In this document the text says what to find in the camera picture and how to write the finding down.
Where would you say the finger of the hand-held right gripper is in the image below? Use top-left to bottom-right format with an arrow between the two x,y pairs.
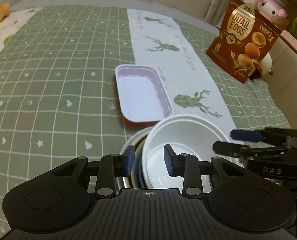
230,127 -> 297,143
212,141 -> 297,161

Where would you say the white deer print runner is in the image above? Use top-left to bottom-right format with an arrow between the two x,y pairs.
127,8 -> 237,141

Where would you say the pink plush toy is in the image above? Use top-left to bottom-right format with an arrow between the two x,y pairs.
255,0 -> 289,30

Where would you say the beige sofa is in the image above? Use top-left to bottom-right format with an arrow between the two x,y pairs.
249,30 -> 297,143

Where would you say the blue bowl with dark rim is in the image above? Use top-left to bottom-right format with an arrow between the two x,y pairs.
133,140 -> 151,189

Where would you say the brown snack pouch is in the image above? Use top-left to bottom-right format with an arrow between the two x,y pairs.
206,0 -> 281,84

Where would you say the printed blanket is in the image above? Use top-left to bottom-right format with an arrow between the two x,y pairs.
0,7 -> 42,66

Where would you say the metal bowl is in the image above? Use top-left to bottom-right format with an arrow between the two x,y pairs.
115,127 -> 245,190

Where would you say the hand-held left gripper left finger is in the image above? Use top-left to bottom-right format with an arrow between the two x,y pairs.
52,145 -> 135,199

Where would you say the white plastic bowl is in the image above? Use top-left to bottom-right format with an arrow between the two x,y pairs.
141,115 -> 241,189

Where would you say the pale yellow bowl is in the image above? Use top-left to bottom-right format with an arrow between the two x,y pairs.
135,142 -> 145,161

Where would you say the red rectangular tray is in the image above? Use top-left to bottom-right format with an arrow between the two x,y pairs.
115,64 -> 174,127

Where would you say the green checkered tablecloth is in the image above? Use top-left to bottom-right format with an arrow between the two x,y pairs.
0,5 -> 293,238

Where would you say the white round figurine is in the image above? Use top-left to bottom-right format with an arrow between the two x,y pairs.
250,53 -> 274,80

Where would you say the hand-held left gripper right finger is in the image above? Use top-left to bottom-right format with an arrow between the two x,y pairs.
164,144 -> 247,199

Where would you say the pink box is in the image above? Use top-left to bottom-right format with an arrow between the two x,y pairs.
280,30 -> 297,55

